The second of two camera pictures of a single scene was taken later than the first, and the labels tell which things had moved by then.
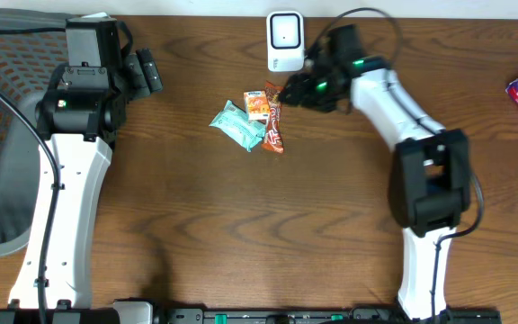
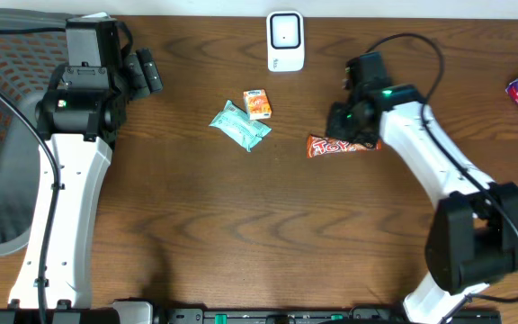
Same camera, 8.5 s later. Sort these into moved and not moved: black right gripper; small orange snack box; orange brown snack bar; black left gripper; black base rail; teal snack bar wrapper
Moved: orange brown snack bar; black right gripper
Not moved: black left gripper; black base rail; teal snack bar wrapper; small orange snack box
